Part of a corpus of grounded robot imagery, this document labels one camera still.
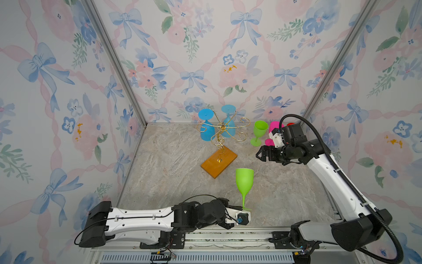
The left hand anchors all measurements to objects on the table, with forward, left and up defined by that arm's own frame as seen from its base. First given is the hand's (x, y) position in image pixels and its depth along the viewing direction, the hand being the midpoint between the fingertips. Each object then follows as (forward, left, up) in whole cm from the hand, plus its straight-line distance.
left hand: (240, 203), depth 66 cm
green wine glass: (+10, -2, +2) cm, 10 cm away
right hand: (+21, -13, +4) cm, 25 cm away
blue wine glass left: (+36, +14, +5) cm, 39 cm away
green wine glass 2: (+44, -16, -4) cm, 48 cm away
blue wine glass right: (+38, +3, +2) cm, 38 cm away
